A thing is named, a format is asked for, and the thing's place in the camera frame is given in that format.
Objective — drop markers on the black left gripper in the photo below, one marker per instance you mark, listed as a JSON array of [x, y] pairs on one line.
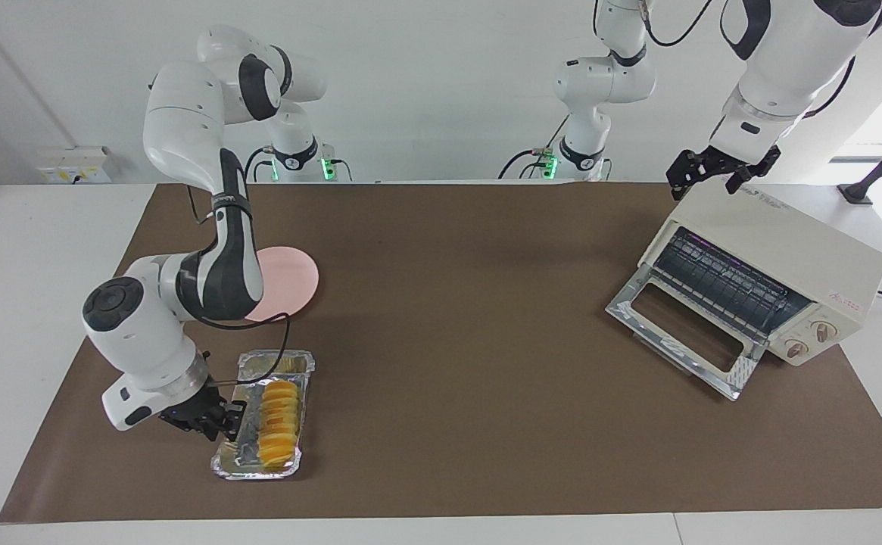
[[722, 163]]

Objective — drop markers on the spiral horn bread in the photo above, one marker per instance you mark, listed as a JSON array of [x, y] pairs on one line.
[[279, 424]]

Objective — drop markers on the pink round plate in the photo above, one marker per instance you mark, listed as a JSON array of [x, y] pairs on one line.
[[293, 280]]

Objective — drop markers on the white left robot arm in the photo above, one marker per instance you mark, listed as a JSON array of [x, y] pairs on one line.
[[789, 45]]

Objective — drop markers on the white toaster oven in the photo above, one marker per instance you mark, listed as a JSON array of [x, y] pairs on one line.
[[789, 235]]

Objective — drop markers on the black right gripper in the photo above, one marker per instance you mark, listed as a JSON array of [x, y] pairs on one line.
[[187, 412]]

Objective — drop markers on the beige oven knob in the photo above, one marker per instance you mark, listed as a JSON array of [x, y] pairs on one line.
[[823, 331], [796, 349]]

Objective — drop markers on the brown table mat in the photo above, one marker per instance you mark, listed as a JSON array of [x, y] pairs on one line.
[[486, 341]]

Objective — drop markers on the white wall socket box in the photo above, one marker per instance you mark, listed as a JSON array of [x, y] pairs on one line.
[[73, 166]]

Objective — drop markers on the glass oven door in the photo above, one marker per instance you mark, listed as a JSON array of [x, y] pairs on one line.
[[637, 291]]

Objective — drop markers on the aluminium foil tray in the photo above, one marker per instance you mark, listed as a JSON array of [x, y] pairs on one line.
[[266, 469]]

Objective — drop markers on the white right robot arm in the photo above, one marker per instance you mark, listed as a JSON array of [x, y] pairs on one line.
[[183, 121]]

